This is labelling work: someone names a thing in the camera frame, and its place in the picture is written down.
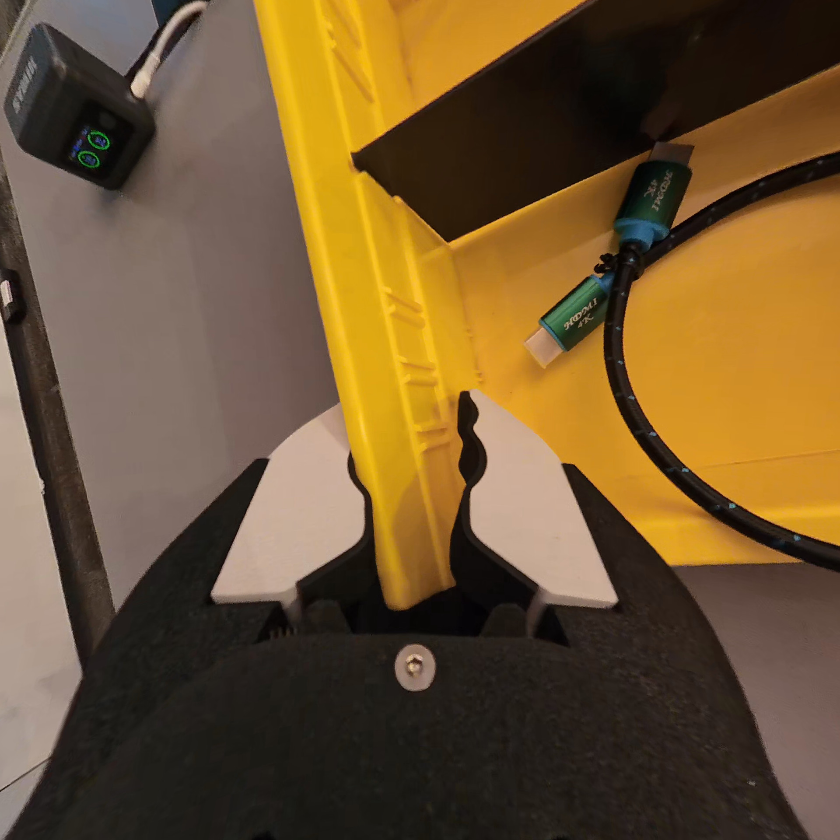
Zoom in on braided HDMI cable green plugs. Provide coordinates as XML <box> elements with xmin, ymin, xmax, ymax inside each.
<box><xmin>524</xmin><ymin>141</ymin><xmax>840</xmax><ymax>573</ymax></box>

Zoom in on white charger cable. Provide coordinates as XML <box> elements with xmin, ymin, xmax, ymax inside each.
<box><xmin>128</xmin><ymin>0</ymin><xmax>212</xmax><ymax>101</ymax></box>

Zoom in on black charger with display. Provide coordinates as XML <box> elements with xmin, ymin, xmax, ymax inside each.
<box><xmin>3</xmin><ymin>23</ymin><xmax>157</xmax><ymax>192</ymax></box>

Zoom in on black bin divider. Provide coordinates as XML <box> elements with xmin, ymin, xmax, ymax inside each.
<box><xmin>351</xmin><ymin>0</ymin><xmax>840</xmax><ymax>244</ymax></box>

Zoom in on yellow plastic bin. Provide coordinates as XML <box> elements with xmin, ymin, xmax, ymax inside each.
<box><xmin>252</xmin><ymin>0</ymin><xmax>840</xmax><ymax>613</ymax></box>

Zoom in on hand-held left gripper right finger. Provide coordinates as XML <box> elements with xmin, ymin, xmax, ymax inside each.
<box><xmin>456</xmin><ymin>390</ymin><xmax>622</xmax><ymax>611</ymax></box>

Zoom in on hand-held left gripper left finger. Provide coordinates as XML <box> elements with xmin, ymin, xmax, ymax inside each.
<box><xmin>210</xmin><ymin>403</ymin><xmax>368</xmax><ymax>606</ymax></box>

